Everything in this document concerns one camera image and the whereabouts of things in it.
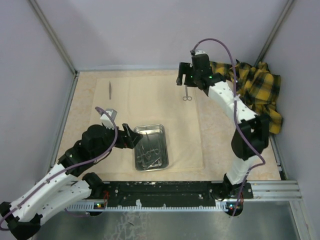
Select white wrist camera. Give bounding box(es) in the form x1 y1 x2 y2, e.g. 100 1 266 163
190 50 207 56
100 108 118 130

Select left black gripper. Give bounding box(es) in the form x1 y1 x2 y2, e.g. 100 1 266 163
91 122 143 160

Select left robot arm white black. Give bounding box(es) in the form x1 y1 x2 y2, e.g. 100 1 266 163
0 123 143 240

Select yellow plaid shirt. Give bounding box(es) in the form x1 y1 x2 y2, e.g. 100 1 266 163
210 61 284 135

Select aluminium corner post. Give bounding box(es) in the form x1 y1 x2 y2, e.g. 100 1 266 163
27 0 78 75
254 0 296 67

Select steel surgical scissors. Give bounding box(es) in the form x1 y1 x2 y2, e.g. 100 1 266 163
182 85 192 101

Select white slotted cable duct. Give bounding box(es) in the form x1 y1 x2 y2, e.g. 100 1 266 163
67 199 241 212

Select purple cable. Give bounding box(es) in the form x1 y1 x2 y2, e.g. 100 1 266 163
0 106 119 231
190 37 266 217

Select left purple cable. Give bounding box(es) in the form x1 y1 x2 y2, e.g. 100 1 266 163
0 106 119 231

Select steel tweezers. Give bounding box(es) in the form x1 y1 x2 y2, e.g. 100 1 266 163
108 82 112 100

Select aluminium front rail frame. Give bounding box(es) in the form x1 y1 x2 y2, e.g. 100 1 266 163
29 179 303 201

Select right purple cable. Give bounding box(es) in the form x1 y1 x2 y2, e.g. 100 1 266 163
190 37 266 217

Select steel forceps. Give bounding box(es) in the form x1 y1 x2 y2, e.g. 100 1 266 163
137 132 162 170

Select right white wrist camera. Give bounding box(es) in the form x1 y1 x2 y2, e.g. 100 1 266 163
190 50 207 56

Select right aluminium corner post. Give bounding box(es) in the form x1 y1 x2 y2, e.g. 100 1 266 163
254 0 296 67

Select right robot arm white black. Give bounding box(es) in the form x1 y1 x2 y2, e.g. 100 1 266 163
176 51 269 201

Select left aluminium corner post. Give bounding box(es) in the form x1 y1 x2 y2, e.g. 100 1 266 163
27 0 78 75

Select beige cloth wrap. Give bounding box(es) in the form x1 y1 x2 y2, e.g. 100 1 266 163
92 70 204 172

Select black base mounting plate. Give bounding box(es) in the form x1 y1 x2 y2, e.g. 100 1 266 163
92 180 253 208

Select steel instrument tray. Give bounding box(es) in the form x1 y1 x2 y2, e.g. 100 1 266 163
134 124 169 172

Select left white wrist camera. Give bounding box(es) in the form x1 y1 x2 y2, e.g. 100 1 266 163
100 108 118 130

